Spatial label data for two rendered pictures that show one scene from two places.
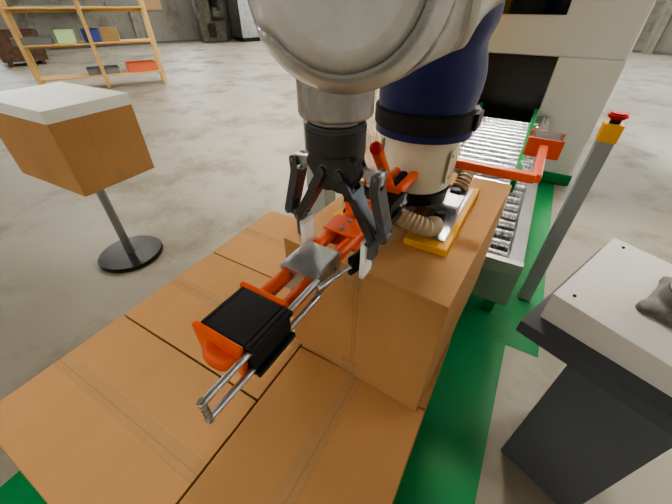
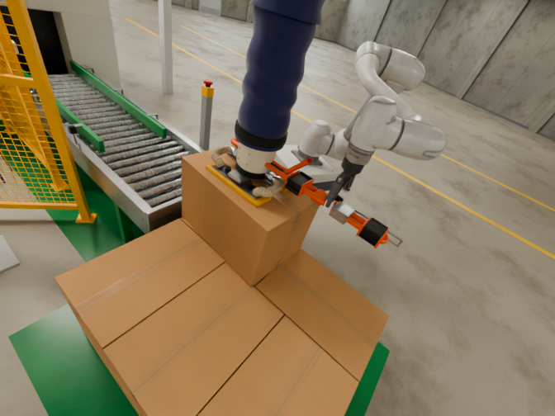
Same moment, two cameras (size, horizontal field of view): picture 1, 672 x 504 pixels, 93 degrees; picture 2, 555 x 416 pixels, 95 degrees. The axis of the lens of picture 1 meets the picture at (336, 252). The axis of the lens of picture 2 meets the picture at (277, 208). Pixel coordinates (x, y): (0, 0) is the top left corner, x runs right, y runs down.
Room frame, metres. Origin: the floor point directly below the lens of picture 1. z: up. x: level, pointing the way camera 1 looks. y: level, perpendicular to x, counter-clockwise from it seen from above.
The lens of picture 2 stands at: (0.64, 0.83, 1.65)
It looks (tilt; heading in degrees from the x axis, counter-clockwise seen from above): 39 degrees down; 268
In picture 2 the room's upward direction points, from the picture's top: 18 degrees clockwise
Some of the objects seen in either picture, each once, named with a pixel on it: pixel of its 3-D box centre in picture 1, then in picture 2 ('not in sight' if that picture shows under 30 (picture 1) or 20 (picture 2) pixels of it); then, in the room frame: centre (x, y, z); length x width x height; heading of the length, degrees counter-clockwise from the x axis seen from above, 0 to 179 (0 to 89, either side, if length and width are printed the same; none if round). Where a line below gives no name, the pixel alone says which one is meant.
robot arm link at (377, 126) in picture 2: not in sight; (377, 124); (0.39, 0.00, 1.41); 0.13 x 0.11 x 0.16; 1
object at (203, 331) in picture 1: (244, 325); (372, 233); (0.25, 0.11, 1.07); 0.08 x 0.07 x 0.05; 149
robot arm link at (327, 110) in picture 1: (335, 93); (358, 153); (0.40, 0.00, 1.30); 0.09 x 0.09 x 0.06
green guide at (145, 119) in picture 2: (532, 141); (116, 94); (2.27, -1.39, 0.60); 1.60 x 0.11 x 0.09; 150
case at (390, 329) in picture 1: (402, 264); (246, 207); (0.76, -0.21, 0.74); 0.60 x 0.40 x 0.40; 146
